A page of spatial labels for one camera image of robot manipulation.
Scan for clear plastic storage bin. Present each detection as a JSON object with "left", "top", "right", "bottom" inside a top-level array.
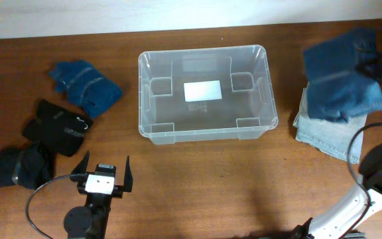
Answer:
[{"left": 138, "top": 44, "right": 279, "bottom": 145}]

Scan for dark navy folded garment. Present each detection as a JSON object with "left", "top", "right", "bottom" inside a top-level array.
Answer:
[{"left": 0, "top": 142, "right": 55, "bottom": 189}]

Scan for folded black garment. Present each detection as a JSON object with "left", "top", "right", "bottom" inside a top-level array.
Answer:
[{"left": 22, "top": 100, "right": 94, "bottom": 157}]

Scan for white label in bin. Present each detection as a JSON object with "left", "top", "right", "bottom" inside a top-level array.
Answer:
[{"left": 184, "top": 80, "right": 222, "bottom": 102}]

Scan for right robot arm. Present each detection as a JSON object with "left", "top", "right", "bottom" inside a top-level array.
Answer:
[{"left": 294, "top": 45, "right": 382, "bottom": 238}]

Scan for dark blue jeans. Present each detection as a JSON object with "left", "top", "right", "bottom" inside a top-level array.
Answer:
[{"left": 303, "top": 29, "right": 382, "bottom": 123}]

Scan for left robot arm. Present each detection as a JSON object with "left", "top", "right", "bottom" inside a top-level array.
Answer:
[{"left": 64, "top": 153, "right": 133, "bottom": 239}]

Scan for teal blue garment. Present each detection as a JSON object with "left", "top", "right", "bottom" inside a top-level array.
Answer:
[{"left": 48, "top": 60, "right": 123, "bottom": 118}]

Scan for light blue jeans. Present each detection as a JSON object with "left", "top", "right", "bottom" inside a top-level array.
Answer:
[{"left": 293, "top": 88, "right": 367, "bottom": 161}]

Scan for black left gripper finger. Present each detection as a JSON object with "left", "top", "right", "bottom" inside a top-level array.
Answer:
[
  {"left": 123, "top": 156, "right": 133, "bottom": 193},
  {"left": 70, "top": 151, "right": 90, "bottom": 181}
]

